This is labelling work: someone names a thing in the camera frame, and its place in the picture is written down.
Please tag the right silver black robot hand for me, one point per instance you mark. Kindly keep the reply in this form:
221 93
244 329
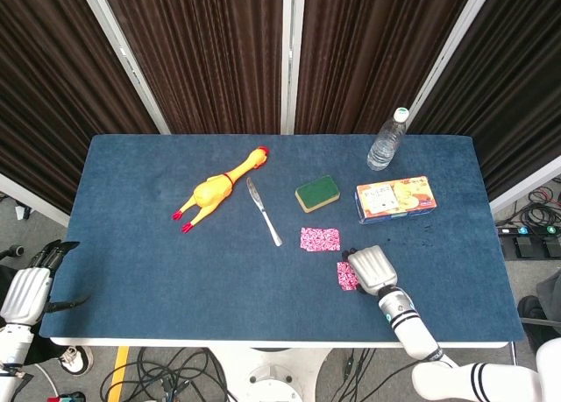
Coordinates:
372 270

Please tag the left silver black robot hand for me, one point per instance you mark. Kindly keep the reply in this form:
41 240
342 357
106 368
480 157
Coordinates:
24 294

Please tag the pink patterned pouch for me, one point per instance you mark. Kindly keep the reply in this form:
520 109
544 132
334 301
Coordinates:
346 279
320 239

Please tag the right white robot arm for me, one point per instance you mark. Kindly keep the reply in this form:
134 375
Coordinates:
412 327

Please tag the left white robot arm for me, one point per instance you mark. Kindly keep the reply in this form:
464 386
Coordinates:
13 349

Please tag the black trouser leg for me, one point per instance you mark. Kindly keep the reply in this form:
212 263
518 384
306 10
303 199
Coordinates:
46 351

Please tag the orange blue snack box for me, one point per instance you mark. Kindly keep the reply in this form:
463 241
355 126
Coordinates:
394 198

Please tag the white black sneaker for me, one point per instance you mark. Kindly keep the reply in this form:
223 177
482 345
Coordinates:
76 360

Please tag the green yellow scrub sponge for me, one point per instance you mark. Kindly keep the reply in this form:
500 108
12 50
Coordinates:
316 192

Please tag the clear plastic water bottle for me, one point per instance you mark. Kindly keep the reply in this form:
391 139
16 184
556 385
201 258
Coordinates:
383 150

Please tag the silver metal table knife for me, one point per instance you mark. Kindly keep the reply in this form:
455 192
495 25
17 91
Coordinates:
263 211

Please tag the black foot pedal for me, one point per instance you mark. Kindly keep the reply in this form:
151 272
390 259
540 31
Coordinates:
524 247
552 247

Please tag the black shoe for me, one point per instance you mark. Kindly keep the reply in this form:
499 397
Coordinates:
531 310

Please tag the black power strip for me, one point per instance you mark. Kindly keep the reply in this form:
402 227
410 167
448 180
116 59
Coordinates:
534 231

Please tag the blue fabric table cover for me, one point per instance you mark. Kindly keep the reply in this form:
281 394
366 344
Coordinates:
197 279

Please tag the yellow rubber chicken toy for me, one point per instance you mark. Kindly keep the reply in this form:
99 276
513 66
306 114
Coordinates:
212 192

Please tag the dark brown pleated curtain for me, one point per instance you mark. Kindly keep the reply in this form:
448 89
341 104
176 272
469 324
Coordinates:
372 47
517 69
197 47
44 91

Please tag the white partition frame rail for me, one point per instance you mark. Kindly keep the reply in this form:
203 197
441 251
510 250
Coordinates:
526 183
30 198

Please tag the white partition frame post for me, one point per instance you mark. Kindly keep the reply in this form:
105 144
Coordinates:
125 56
291 56
451 51

